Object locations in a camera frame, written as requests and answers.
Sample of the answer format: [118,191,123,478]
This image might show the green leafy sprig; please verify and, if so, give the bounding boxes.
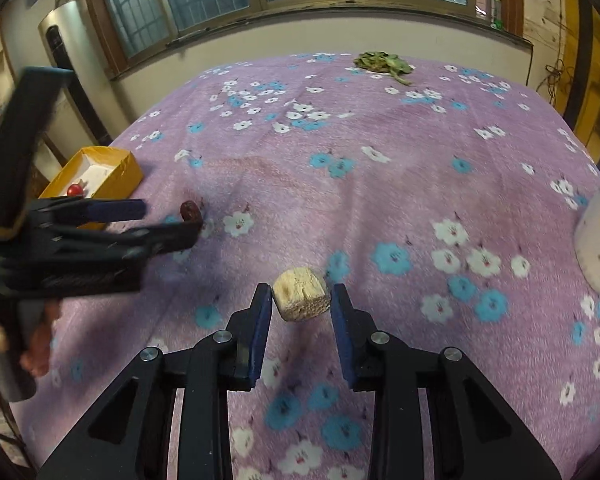
[352,51,416,87]

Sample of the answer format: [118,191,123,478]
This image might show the yellow tray with white inside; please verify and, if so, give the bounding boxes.
[37,146,145,231]

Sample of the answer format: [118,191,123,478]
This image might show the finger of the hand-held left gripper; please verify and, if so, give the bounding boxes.
[47,221,202,261]
[30,197,147,226]

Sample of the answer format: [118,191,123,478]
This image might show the black cable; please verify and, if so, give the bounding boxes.
[542,57,568,106]

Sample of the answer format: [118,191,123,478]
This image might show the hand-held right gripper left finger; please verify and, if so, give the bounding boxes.
[37,283,274,480]

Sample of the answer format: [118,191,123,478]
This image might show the dark red date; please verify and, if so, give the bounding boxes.
[180,200,204,228]

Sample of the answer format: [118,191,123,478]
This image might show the black rolled tube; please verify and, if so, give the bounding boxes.
[45,25,115,147]

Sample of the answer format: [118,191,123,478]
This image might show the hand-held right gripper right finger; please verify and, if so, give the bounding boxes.
[329,283,563,480]

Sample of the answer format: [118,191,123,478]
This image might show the banana piece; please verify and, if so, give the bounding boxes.
[272,267,331,322]

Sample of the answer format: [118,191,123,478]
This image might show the person's left hand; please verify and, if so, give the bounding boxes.
[0,304,63,378]

